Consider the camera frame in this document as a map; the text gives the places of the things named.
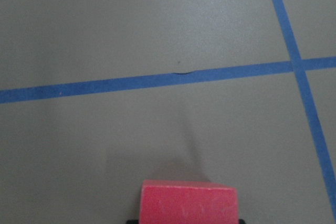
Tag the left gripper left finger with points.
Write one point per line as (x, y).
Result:
(133, 221)

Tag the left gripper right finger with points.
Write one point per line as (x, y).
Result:
(242, 221)

